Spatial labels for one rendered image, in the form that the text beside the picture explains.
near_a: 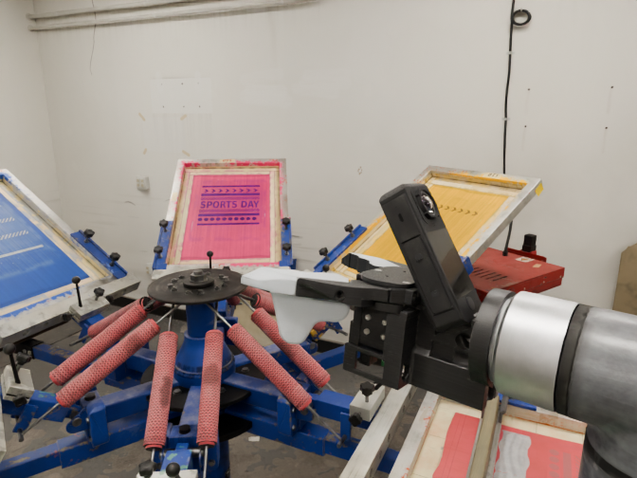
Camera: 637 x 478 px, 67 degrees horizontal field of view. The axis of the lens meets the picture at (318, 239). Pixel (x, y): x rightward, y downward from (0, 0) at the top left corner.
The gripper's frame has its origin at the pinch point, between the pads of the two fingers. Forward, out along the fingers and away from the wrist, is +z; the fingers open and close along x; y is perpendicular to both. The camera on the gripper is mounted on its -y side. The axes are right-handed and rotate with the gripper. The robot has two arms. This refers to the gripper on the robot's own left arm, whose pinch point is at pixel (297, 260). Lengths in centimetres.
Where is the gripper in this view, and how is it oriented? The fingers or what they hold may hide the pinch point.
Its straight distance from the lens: 47.1
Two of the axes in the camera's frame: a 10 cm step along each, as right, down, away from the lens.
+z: -7.9, -1.6, 6.0
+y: -0.8, 9.9, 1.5
